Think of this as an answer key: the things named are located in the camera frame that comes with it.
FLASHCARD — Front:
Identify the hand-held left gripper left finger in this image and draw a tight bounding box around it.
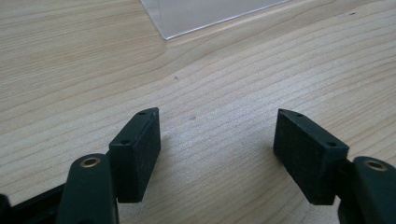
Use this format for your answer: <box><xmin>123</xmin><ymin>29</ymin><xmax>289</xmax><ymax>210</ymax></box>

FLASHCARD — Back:
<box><xmin>55</xmin><ymin>106</ymin><xmax>162</xmax><ymax>224</ymax></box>

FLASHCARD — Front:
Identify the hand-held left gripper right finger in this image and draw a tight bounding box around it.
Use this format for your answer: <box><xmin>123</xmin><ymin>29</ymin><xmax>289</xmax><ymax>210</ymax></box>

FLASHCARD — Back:
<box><xmin>273</xmin><ymin>108</ymin><xmax>396</xmax><ymax>224</ymax></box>

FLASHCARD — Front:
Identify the clear acrylic sheet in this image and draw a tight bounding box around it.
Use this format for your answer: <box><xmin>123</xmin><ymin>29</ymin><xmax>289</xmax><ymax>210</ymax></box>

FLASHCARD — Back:
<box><xmin>140</xmin><ymin>0</ymin><xmax>292</xmax><ymax>41</ymax></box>

